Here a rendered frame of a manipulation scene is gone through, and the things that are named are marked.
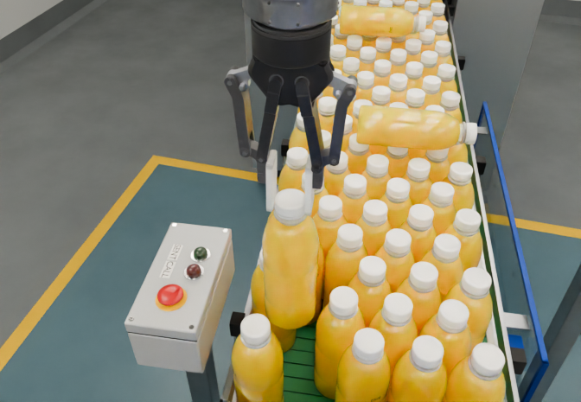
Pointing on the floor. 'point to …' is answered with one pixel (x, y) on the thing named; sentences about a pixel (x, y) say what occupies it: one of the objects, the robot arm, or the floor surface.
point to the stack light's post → (561, 335)
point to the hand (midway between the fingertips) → (290, 183)
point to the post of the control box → (204, 383)
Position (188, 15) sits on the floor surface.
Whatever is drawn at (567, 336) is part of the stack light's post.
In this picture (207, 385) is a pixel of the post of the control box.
